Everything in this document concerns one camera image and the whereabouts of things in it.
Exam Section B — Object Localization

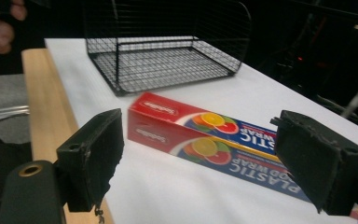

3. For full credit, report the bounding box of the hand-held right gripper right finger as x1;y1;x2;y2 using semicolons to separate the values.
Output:
269;109;358;217

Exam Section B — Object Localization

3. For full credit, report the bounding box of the red and blue wrap box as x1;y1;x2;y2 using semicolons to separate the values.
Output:
127;91;312;203

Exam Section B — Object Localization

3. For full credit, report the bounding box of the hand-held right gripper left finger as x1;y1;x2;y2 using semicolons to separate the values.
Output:
56;107;126;213

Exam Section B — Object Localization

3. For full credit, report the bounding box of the metal stand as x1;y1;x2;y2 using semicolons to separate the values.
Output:
0;105;31;123

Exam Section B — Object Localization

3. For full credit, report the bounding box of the black wire basket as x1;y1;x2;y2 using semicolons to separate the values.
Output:
82;0;253;97

